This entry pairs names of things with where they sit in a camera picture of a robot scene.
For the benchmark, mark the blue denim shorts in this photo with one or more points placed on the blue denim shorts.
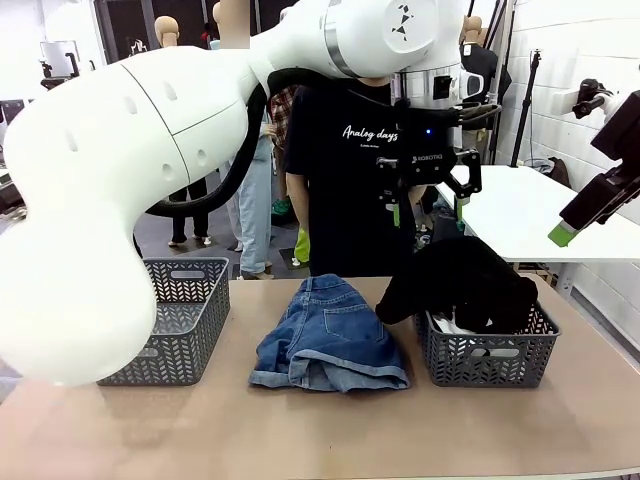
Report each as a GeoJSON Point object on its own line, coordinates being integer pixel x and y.
{"type": "Point", "coordinates": [330, 325]}

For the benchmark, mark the mannequin in black top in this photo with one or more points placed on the mannequin in black top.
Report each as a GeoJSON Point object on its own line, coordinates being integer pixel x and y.
{"type": "Point", "coordinates": [485, 65]}

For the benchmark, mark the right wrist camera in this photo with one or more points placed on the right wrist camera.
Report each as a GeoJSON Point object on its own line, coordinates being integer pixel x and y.
{"type": "Point", "coordinates": [595, 97]}

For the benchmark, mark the black light stand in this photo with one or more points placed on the black light stand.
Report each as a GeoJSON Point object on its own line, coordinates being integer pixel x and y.
{"type": "Point", "coordinates": [529, 100]}

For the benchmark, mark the mannequin plaid shirt grey hood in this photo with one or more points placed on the mannequin plaid shirt grey hood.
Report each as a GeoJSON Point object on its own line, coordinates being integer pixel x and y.
{"type": "Point", "coordinates": [280, 110]}

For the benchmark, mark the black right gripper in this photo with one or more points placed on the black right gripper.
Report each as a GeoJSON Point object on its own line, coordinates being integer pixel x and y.
{"type": "Point", "coordinates": [622, 130]}

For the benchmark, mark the white garment black trim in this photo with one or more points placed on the white garment black trim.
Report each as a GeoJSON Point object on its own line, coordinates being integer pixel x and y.
{"type": "Point", "coordinates": [450, 325]}

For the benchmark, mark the small green object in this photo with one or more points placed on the small green object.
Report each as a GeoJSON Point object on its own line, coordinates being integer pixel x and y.
{"type": "Point", "coordinates": [281, 207]}

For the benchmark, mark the grey plastic lattice basket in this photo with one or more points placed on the grey plastic lattice basket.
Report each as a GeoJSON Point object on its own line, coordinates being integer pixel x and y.
{"type": "Point", "coordinates": [490, 337]}
{"type": "Point", "coordinates": [200, 260]}

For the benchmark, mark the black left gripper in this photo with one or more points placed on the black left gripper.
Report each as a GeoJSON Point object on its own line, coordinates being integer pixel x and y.
{"type": "Point", "coordinates": [427, 145]}

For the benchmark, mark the white table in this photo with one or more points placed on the white table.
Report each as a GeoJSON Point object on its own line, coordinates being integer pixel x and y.
{"type": "Point", "coordinates": [525, 225]}

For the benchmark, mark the dark brown bag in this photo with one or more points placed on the dark brown bag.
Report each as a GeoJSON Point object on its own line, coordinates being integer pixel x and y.
{"type": "Point", "coordinates": [559, 172]}

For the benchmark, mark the mannequin in light blue fleece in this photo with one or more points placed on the mannequin in light blue fleece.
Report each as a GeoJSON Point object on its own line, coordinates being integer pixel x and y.
{"type": "Point", "coordinates": [255, 210]}

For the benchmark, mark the mannequin in beige jacket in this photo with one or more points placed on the mannequin in beige jacket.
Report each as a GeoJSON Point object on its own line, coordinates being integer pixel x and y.
{"type": "Point", "coordinates": [167, 32]}

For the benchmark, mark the neon green cloth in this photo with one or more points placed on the neon green cloth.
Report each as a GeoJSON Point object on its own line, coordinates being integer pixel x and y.
{"type": "Point", "coordinates": [302, 247]}

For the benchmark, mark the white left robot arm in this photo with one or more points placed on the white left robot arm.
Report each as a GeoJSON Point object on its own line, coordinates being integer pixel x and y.
{"type": "Point", "coordinates": [125, 150]}

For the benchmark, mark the person in black T-shirt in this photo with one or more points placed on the person in black T-shirt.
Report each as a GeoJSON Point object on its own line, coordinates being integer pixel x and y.
{"type": "Point", "coordinates": [345, 225]}

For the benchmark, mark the person's right forearm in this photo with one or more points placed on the person's right forearm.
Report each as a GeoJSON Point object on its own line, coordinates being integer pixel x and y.
{"type": "Point", "coordinates": [298, 210]}

